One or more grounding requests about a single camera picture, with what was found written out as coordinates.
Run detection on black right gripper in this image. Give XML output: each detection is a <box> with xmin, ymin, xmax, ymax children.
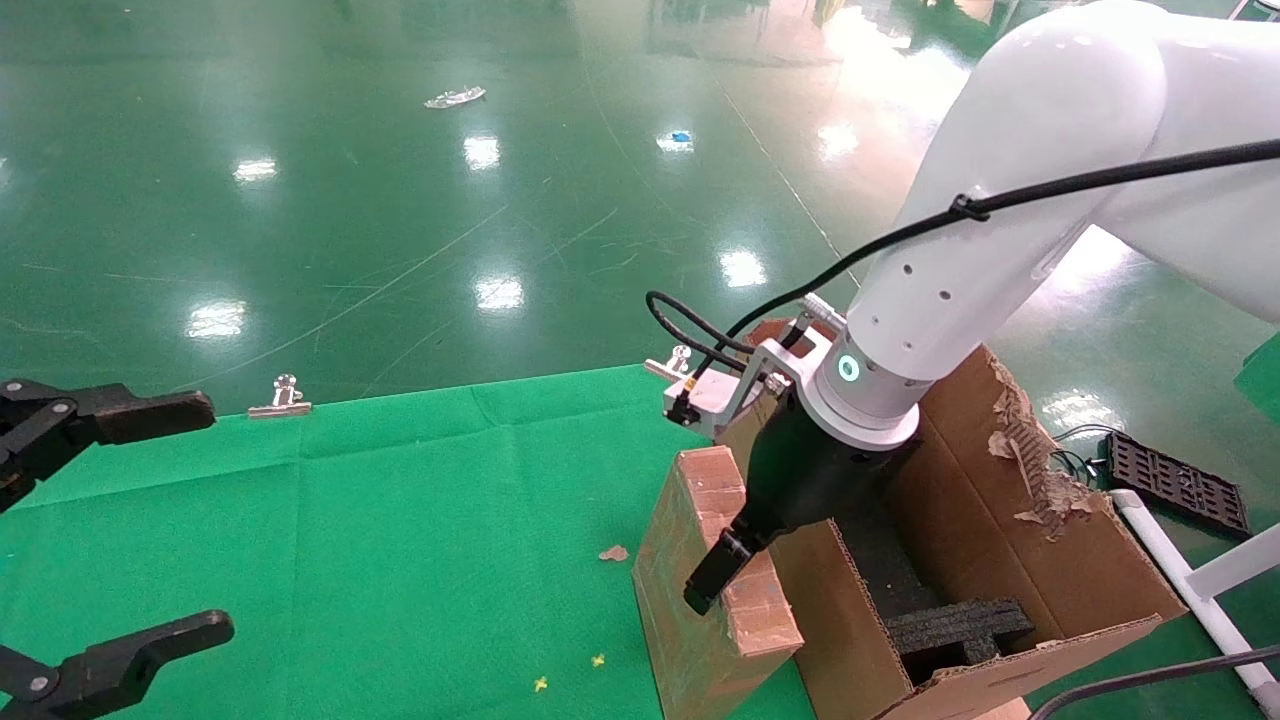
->
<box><xmin>684</xmin><ymin>393</ymin><xmax>918</xmax><ymax>616</ymax></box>

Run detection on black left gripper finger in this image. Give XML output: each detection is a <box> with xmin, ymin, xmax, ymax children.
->
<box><xmin>0</xmin><ymin>378</ymin><xmax>216</xmax><ymax>513</ymax></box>
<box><xmin>0</xmin><ymin>610</ymin><xmax>236</xmax><ymax>720</ymax></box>

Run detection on small brown cardboard box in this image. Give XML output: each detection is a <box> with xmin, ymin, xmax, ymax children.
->
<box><xmin>632</xmin><ymin>445</ymin><xmax>804</xmax><ymax>720</ymax></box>

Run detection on large open cardboard carton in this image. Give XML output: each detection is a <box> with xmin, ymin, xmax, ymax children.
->
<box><xmin>720</xmin><ymin>318</ymin><xmax>1186</xmax><ymax>720</ymax></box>

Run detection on black foam insert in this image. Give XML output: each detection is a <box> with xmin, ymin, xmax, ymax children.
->
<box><xmin>835</xmin><ymin>500</ymin><xmax>1036</xmax><ymax>686</ymax></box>

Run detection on green table cloth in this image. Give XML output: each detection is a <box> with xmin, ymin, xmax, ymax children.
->
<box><xmin>0</xmin><ymin>362</ymin><xmax>816</xmax><ymax>720</ymax></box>

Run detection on black plastic grid tray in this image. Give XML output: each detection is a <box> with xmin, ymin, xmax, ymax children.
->
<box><xmin>1105</xmin><ymin>430</ymin><xmax>1251</xmax><ymax>541</ymax></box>

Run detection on grey metal camera bracket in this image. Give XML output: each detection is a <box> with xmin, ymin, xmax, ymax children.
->
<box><xmin>715</xmin><ymin>335</ymin><xmax>836</xmax><ymax>441</ymax></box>

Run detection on thin floor wires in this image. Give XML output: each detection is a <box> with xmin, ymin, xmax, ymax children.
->
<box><xmin>1050</xmin><ymin>423</ymin><xmax>1113</xmax><ymax>483</ymax></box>

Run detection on black hanging cable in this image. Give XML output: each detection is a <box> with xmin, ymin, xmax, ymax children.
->
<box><xmin>1030</xmin><ymin>645</ymin><xmax>1280</xmax><ymax>720</ymax></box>

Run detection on white tube table frame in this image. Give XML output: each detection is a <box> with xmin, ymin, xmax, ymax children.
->
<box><xmin>1110</xmin><ymin>488</ymin><xmax>1280</xmax><ymax>716</ymax></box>

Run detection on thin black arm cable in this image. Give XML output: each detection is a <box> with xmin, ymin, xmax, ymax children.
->
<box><xmin>645</xmin><ymin>138</ymin><xmax>1280</xmax><ymax>376</ymax></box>

